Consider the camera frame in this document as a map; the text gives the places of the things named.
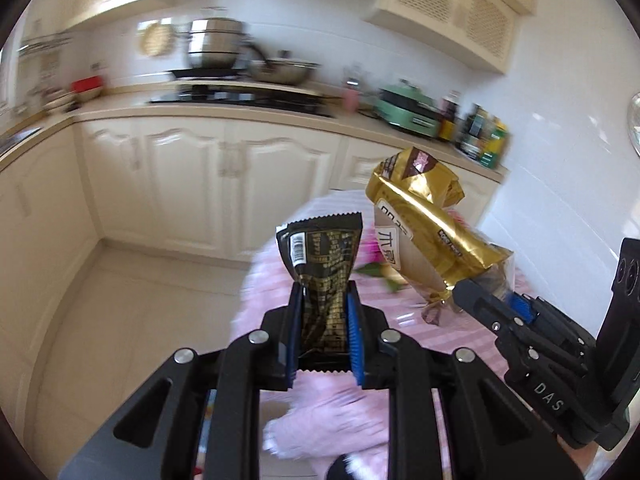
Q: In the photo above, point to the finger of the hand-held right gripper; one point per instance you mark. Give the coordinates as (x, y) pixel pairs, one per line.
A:
(482, 307)
(521, 306)

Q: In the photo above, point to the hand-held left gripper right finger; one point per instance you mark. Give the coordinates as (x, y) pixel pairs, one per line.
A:
(354, 335)

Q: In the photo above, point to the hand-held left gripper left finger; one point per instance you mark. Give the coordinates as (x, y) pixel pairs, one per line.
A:
(295, 332)

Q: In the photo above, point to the black snack wrapper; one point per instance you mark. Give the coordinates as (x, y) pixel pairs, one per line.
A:
(320, 260)

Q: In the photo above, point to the gold snack bag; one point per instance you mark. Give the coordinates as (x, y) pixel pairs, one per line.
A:
(415, 240)

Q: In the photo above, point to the pink checked tablecloth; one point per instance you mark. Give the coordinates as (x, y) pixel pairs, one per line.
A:
(450, 342)

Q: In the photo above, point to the pink flower with green leaves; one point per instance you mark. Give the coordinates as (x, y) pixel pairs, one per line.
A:
(372, 267)

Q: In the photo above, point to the person's pink fleece clothing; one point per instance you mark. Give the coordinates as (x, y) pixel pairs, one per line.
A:
(330, 425)

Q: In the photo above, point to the black and white object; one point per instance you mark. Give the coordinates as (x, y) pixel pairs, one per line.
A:
(345, 467)

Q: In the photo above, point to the row of condiment bottles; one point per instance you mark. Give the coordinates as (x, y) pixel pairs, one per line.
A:
(475, 132)

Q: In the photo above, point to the cream base cabinets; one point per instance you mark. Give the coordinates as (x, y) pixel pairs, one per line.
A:
(200, 175)

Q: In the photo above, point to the green electric cooker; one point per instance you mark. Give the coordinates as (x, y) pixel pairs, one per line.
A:
(407, 110)

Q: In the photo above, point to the shiny glass object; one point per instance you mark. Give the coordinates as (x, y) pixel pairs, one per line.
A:
(636, 125)

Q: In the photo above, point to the pink utensil holder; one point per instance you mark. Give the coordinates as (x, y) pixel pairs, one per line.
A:
(350, 100)

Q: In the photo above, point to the black gas stove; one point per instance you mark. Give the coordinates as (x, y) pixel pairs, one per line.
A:
(240, 100)

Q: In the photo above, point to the steel wok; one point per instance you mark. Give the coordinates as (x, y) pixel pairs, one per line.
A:
(282, 72)

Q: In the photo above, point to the steel stockpot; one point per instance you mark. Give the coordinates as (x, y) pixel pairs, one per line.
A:
(215, 42)

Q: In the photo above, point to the red container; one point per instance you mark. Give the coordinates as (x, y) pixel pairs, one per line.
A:
(89, 87)

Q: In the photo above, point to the round woven trivet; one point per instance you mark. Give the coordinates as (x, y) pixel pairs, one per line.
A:
(157, 40)

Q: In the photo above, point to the white bowls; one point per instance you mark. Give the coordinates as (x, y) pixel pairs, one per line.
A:
(60, 102)

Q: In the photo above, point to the steel sink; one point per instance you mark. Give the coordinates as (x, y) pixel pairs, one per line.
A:
(17, 141)

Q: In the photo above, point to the cream lattice wall cabinet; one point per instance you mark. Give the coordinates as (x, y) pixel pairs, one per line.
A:
(455, 10)

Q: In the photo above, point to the wall utensil rail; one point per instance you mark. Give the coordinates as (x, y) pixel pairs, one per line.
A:
(47, 42)

